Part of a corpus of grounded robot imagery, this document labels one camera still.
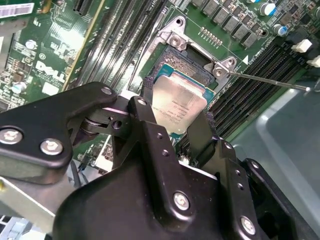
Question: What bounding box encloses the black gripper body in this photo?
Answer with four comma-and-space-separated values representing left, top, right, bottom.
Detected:
52, 162, 240, 240

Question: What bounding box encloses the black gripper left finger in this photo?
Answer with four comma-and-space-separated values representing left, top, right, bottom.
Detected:
0, 76, 196, 223

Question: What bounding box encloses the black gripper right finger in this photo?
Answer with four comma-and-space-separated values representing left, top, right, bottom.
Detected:
186, 112, 313, 240

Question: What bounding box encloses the silver CPU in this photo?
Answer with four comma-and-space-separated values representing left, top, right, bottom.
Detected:
149, 63, 217, 137

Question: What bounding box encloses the thin metal locking lever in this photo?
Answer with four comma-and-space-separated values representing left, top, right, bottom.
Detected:
227, 71, 313, 92

